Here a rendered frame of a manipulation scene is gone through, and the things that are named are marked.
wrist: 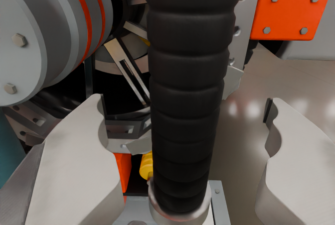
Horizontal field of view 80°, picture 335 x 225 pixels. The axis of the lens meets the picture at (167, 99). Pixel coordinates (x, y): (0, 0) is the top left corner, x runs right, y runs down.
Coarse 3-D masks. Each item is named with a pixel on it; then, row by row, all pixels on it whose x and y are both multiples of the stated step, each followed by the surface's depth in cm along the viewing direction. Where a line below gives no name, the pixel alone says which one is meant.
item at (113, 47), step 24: (120, 0) 40; (144, 0) 36; (120, 24) 38; (120, 48) 41; (72, 72) 58; (96, 72) 65; (48, 96) 47; (72, 96) 51; (120, 96) 55; (144, 96) 47
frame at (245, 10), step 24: (240, 0) 27; (240, 24) 28; (240, 48) 29; (240, 72) 31; (24, 120) 39; (48, 120) 43; (120, 120) 44; (144, 120) 43; (120, 144) 40; (144, 144) 40
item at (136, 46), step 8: (136, 8) 47; (144, 8) 48; (136, 16) 49; (144, 16) 49; (144, 24) 50; (128, 32) 51; (128, 40) 52; (136, 40) 52; (104, 48) 53; (128, 48) 53; (136, 48) 53; (144, 48) 53; (96, 56) 54; (104, 56) 54; (136, 56) 54
